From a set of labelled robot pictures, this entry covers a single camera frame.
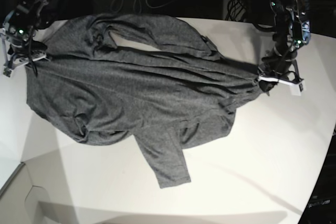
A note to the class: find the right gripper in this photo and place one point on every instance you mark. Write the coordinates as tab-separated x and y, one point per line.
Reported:
20	48

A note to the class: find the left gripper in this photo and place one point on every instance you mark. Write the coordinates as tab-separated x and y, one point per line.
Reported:
275	69

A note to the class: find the dark grey t-shirt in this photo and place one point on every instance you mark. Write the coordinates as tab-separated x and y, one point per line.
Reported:
154	77

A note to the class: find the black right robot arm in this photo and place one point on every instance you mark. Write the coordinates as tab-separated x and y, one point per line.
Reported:
28	14

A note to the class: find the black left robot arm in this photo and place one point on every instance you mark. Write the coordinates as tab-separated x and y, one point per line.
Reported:
291	31

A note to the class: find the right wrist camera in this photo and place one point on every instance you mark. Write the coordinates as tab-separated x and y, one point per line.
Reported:
7	72

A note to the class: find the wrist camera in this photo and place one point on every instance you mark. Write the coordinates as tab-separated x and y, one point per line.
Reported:
298	89
7	72

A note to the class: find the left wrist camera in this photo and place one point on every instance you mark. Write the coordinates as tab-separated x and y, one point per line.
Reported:
298	89

